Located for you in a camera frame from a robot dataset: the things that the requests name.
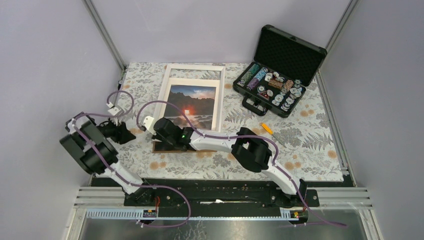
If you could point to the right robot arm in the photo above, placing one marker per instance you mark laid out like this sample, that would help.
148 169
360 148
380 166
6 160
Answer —
250 150

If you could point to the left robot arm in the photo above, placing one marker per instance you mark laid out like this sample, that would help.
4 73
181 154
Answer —
90 146

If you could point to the white picture frame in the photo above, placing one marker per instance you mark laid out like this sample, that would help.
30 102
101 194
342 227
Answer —
193 71

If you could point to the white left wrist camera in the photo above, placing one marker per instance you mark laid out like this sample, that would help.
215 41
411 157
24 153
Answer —
114 110

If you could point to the yellow handled screwdriver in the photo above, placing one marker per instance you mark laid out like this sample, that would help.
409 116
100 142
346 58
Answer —
274 135

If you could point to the brown frame backing board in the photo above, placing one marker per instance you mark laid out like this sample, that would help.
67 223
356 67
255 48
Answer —
162 147

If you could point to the white photo mat border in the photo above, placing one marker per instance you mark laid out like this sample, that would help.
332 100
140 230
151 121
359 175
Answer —
200 82

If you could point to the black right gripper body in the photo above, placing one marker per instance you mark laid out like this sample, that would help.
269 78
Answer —
167 140

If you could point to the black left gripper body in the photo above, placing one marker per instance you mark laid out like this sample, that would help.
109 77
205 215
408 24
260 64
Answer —
110 130

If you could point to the black poker chip case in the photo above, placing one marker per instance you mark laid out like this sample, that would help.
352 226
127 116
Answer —
283 66

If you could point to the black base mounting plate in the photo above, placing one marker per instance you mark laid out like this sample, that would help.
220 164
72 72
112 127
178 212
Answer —
173 198

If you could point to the sunset landscape photo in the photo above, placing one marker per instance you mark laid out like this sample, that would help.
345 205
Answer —
196 102

